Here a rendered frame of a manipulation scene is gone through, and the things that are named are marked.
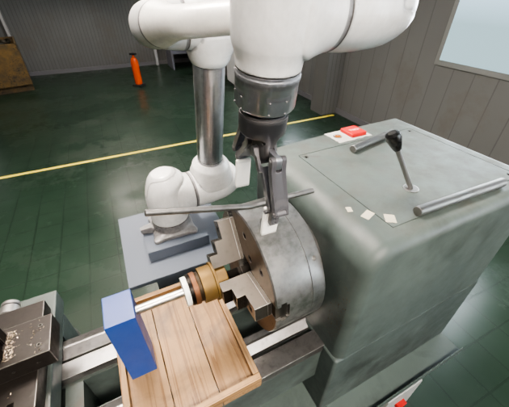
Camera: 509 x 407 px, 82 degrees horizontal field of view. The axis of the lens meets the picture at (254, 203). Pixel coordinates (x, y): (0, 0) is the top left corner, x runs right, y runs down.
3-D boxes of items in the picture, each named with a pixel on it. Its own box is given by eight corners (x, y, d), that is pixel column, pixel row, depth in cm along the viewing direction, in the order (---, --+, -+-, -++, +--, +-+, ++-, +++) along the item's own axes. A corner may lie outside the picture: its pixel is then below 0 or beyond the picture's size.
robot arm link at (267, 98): (249, 83, 35) (246, 127, 39) (314, 77, 38) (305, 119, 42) (225, 56, 41) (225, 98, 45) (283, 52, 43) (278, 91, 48)
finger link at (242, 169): (237, 161, 57) (235, 159, 57) (236, 188, 62) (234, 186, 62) (250, 158, 58) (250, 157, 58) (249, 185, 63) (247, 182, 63)
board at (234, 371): (211, 279, 97) (210, 270, 95) (261, 384, 71) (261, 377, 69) (115, 315, 86) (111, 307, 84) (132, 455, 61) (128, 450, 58)
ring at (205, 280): (217, 249, 72) (180, 262, 68) (232, 277, 65) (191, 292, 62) (220, 274, 77) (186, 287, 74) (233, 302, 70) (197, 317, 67)
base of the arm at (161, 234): (138, 221, 130) (135, 211, 127) (187, 208, 138) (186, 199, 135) (145, 248, 117) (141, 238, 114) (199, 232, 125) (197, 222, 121)
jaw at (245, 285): (261, 264, 70) (288, 300, 61) (262, 279, 73) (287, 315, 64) (217, 281, 66) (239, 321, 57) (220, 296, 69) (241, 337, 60)
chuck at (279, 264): (247, 247, 97) (254, 174, 75) (297, 336, 78) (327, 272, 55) (221, 256, 94) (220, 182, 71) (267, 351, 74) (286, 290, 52)
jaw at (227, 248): (249, 251, 76) (237, 207, 75) (256, 253, 71) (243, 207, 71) (208, 266, 72) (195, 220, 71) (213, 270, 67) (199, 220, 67)
